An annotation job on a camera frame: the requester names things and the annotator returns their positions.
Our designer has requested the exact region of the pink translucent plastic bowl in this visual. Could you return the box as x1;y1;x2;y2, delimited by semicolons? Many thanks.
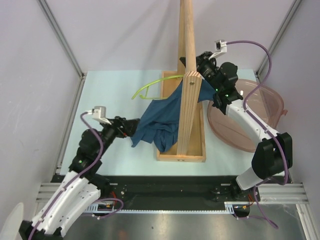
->
207;86;286;153

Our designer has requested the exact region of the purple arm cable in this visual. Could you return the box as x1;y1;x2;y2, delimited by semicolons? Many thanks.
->
27;111;105;240
226;40;292;230

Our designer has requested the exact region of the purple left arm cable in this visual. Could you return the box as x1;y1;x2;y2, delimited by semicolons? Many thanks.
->
27;111;105;240

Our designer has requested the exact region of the grey slotted cable duct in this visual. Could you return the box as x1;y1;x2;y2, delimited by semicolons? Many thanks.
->
84;201;251;216

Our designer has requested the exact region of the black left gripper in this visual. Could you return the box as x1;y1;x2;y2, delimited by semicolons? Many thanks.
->
95;115;140;158

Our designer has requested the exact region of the green hanger with metal hook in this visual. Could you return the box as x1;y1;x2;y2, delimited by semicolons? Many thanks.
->
131;74;184;100

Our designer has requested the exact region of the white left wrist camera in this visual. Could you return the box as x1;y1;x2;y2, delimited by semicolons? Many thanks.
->
87;106;112;125

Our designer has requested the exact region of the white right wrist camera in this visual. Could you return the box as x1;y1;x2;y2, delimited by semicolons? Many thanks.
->
209;39;227;60

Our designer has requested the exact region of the aluminium frame post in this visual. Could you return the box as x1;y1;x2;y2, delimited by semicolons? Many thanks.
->
255;0;304;77
34;0;86;78

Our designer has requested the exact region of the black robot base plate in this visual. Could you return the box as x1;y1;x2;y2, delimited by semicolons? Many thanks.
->
93;175;260;211

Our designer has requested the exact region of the wooden rack with tray base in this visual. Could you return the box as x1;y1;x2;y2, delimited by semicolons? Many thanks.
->
156;0;206;163

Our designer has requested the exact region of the left aluminium frame post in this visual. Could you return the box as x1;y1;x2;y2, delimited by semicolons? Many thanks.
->
34;0;86;78

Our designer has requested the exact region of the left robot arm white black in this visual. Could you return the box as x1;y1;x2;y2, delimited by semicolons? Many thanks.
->
18;116;140;240

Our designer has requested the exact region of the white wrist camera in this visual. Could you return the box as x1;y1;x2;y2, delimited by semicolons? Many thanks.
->
209;39;227;60
87;106;112;125

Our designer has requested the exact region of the dark blue t shirt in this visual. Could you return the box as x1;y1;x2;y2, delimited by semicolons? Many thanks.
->
130;78;217;153

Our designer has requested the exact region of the right aluminium frame post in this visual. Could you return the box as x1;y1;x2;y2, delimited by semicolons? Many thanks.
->
255;0;304;77

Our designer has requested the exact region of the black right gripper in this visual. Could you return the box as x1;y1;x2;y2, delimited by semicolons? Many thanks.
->
180;51;223;92

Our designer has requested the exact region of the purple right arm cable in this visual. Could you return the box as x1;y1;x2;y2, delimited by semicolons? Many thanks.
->
226;40;292;230

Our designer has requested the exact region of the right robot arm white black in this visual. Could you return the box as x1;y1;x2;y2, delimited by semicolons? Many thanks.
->
196;51;293;201

